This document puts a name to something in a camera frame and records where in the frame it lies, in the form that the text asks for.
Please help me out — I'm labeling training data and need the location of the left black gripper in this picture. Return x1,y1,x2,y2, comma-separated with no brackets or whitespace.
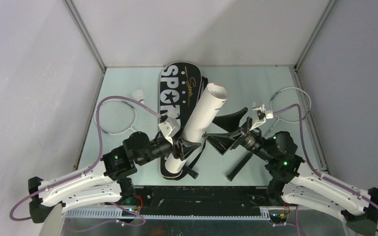
137,126,201,166

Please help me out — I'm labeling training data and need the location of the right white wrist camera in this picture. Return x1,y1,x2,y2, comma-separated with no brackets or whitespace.
250,102,274,130

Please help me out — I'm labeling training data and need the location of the badminton racket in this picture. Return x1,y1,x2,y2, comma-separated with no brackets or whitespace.
93,98,198,180
226,87,312,182

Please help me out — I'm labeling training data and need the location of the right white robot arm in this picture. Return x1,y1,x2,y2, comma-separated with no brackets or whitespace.
204,108,378,236

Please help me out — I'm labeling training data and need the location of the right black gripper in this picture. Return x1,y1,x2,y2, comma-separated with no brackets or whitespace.
202,107,273,162

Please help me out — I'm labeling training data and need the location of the white slotted cable duct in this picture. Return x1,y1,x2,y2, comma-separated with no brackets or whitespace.
65,208,271,220

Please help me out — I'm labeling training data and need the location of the white shuttlecock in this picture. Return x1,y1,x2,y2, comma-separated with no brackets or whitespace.
132,89,145,105
168,107,180,118

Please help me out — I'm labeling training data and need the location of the right badminton racket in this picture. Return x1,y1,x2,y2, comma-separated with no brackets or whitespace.
226,87,312,182

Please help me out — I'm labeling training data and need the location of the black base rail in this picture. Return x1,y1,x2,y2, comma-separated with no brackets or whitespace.
105,185,302,217

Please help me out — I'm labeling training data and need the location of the white shuttlecock tube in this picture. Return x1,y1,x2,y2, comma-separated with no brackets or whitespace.
166,83,228,174

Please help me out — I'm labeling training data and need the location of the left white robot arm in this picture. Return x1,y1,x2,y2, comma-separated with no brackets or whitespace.
28,121,205,223

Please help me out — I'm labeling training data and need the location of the left badminton racket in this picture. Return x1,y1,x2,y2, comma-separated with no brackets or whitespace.
93,98,198,180

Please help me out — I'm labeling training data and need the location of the black sport racket bag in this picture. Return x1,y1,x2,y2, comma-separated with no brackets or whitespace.
158,61,209,180

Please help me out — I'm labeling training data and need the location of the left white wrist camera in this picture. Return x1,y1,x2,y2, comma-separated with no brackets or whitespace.
158,117,179,144

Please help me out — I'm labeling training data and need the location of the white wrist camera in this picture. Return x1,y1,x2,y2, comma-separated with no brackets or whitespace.
158,117,179,144
250,102,274,130

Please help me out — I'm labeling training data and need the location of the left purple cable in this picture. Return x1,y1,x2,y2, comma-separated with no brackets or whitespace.
9,96,162,222

